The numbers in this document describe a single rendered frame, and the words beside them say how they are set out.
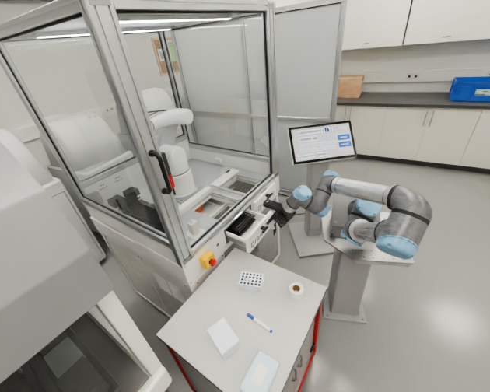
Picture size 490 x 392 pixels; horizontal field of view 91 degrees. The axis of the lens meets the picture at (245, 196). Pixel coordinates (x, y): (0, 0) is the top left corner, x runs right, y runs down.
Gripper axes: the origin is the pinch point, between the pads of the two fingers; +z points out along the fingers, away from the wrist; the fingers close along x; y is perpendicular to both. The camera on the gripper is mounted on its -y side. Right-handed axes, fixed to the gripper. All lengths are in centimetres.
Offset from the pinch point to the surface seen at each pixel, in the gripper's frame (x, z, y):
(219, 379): -70, 6, 26
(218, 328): -57, 8, 14
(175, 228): -44, -6, -29
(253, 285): -29.5, 8.4, 15.9
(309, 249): 76, 76, 53
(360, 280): 30, 14, 73
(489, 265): 134, -1, 169
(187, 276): -46, 19, -12
